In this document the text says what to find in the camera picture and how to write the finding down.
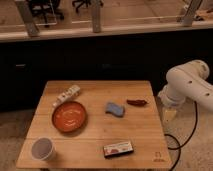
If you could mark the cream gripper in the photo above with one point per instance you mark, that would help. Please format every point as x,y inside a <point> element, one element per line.
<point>168,115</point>

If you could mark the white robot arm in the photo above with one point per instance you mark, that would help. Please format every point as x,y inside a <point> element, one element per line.
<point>184,81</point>

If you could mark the orange ceramic bowl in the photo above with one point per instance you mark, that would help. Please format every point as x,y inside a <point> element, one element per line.
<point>69,116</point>

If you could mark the red chili pepper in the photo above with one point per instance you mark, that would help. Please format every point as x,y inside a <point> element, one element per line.
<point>139,103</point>

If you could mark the blue sponge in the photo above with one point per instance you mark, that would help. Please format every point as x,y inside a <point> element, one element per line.
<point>115,109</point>

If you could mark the red and white box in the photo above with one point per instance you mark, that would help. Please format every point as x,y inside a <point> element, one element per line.
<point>117,149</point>

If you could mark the wooden table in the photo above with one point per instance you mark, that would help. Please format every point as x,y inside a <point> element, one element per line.
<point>83,149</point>

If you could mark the white paper cup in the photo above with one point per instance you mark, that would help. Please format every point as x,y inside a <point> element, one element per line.
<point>43,149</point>

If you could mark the black office chair right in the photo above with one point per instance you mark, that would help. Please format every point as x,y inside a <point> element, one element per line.
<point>78,3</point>

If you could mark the black office chair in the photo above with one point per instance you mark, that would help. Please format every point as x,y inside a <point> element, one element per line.
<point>78,3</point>
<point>42,7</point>

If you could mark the dark cabinet counter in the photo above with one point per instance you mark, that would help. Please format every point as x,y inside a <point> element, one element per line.
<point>26,66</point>

